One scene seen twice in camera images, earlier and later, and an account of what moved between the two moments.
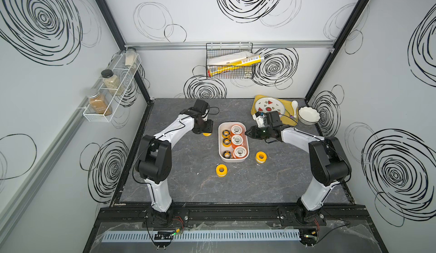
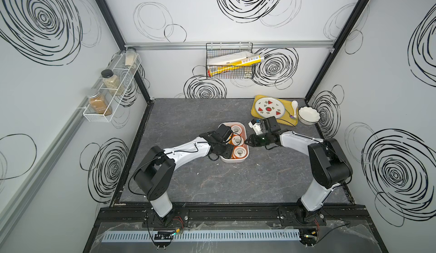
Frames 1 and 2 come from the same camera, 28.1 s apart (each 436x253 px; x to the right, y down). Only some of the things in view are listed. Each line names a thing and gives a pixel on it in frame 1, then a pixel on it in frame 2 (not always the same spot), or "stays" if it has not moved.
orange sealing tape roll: (239, 152) stays
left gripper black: (209, 127) to (228, 152)
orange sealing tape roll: (237, 129) stays
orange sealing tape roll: (237, 139) stays
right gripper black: (254, 132) to (253, 143)
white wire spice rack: (100, 108) stays
